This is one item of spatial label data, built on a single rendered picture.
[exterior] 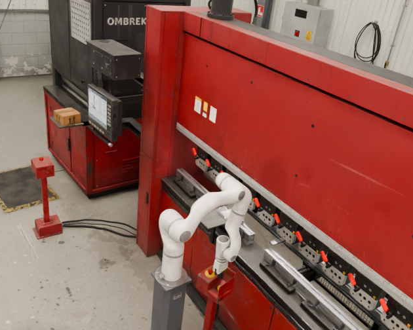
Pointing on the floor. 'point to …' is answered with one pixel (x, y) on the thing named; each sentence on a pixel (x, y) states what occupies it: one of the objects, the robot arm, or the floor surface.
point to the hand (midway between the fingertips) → (219, 275)
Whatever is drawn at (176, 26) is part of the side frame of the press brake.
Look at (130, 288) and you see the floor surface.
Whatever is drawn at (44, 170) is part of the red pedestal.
